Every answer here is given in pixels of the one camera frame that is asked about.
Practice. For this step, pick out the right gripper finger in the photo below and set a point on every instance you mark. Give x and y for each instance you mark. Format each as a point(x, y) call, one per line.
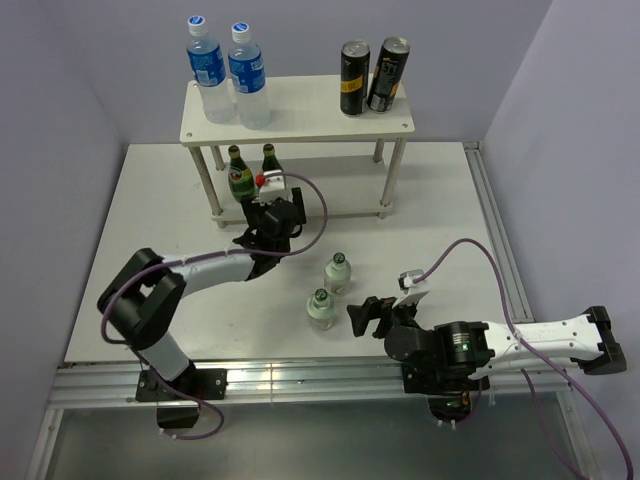
point(378, 308)
point(360, 316)

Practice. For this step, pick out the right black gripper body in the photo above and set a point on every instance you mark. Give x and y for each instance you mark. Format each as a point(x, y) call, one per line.
point(405, 314)

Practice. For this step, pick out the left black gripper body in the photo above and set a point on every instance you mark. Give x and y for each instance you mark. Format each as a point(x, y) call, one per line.
point(253, 212)

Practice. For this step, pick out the clear soda bottle front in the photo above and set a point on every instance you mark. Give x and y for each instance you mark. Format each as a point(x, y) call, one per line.
point(321, 310)

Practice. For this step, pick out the clear soda bottle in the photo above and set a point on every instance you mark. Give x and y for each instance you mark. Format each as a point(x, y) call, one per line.
point(337, 274)
point(321, 310)

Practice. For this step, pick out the green glass bottle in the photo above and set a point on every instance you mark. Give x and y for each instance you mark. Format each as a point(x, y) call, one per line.
point(270, 162)
point(240, 178)

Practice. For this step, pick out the green glass bottle front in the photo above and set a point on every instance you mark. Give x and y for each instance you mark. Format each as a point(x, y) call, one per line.
point(240, 178)

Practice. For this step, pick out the small blue label water bottle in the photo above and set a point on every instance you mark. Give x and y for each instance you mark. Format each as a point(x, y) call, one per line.
point(248, 77)

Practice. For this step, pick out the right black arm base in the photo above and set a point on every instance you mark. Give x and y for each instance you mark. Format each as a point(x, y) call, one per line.
point(447, 399)

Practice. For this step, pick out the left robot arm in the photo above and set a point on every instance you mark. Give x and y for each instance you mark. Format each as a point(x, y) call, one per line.
point(142, 299)

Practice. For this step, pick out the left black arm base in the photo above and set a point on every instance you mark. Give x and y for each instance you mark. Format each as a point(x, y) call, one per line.
point(201, 384)

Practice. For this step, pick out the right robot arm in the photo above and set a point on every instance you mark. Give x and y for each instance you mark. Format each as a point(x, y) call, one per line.
point(441, 358)

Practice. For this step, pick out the white two-tier shelf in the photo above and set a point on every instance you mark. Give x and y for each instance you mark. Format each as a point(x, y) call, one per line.
point(355, 161)

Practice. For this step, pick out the black can yellow label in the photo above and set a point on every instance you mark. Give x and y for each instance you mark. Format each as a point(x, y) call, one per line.
point(355, 59)

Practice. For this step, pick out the black can gold top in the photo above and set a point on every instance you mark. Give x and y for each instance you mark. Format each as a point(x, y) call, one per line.
point(389, 69)

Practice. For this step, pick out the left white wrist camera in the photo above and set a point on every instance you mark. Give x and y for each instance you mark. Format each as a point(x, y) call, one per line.
point(271, 186)

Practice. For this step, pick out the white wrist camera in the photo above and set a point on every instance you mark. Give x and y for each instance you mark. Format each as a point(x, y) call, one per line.
point(414, 287)
point(271, 186)

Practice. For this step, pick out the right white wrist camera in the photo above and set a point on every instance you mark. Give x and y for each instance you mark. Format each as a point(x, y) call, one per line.
point(414, 287)

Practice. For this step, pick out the aluminium front rail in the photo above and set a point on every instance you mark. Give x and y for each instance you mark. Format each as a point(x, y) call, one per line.
point(113, 385)

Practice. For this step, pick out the aluminium side rail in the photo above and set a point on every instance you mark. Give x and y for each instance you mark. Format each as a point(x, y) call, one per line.
point(517, 300)

